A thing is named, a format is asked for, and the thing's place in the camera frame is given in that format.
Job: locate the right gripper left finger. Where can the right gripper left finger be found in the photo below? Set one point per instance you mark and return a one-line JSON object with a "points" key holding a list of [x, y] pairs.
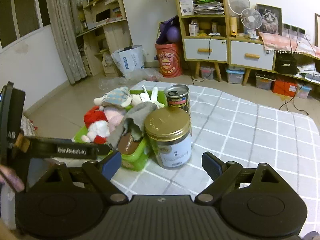
{"points": [[100, 174]]}

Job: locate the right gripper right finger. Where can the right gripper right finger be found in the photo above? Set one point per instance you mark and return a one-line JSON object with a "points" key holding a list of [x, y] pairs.
{"points": [[224, 176]]}

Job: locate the santa plush toy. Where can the santa plush toy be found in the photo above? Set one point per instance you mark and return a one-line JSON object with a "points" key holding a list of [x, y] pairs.
{"points": [[97, 126]]}

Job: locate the pink plush pig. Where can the pink plush pig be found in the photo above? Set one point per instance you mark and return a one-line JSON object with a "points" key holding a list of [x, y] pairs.
{"points": [[114, 117]]}

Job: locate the grey cloth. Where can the grey cloth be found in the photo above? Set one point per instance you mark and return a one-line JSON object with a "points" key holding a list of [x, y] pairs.
{"points": [[133, 122]]}

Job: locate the doll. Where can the doll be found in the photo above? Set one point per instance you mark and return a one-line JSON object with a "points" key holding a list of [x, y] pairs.
{"points": [[120, 97]]}

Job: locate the white rabbit plush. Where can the white rabbit plush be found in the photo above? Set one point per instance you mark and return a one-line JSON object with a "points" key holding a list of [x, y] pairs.
{"points": [[145, 97]]}

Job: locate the person left hand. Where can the person left hand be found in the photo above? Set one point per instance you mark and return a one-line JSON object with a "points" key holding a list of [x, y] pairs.
{"points": [[10, 178]]}

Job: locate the green plastic bin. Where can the green plastic bin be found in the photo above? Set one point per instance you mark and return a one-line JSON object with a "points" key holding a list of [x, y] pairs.
{"points": [[137, 160]]}

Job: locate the green tin can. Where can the green tin can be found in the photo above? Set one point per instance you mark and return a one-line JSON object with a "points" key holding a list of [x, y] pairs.
{"points": [[178, 96]]}

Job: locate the red box under cabinet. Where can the red box under cabinet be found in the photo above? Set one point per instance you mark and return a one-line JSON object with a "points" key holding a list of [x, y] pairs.
{"points": [[285, 88]]}

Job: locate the white paper bag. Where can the white paper bag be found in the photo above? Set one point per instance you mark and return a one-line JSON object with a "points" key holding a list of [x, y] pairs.
{"points": [[129, 59]]}

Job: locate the low wooden drawer cabinet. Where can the low wooden drawer cabinet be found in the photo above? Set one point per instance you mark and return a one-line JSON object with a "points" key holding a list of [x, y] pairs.
{"points": [[251, 55]]}

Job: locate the red cylindrical bucket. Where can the red cylindrical bucket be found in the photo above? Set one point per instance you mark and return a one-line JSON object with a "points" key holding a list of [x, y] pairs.
{"points": [[168, 56]]}

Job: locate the pink striped cloth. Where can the pink striped cloth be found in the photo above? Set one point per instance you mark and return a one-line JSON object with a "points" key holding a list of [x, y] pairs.
{"points": [[289, 44]]}

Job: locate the wooden bookshelf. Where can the wooden bookshelf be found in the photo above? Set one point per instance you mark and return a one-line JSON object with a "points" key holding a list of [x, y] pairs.
{"points": [[104, 29]]}

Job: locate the purple ball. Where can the purple ball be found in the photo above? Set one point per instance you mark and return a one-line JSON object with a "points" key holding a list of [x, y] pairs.
{"points": [[173, 34]]}

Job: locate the small white desk fan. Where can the small white desk fan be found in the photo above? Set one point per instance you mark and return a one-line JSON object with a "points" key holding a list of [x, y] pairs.
{"points": [[252, 21]]}

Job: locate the framed cat picture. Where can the framed cat picture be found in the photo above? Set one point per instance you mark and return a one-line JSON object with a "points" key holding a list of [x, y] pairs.
{"points": [[272, 20]]}

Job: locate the tall wooden shelf cabinet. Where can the tall wooden shelf cabinet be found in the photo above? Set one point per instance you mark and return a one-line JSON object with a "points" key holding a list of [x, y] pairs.
{"points": [[205, 30]]}

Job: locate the grey curtain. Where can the grey curtain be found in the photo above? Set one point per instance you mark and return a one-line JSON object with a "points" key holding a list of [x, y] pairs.
{"points": [[62, 25]]}

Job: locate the large white fan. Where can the large white fan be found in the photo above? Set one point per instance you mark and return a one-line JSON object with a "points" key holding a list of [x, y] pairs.
{"points": [[238, 6]]}

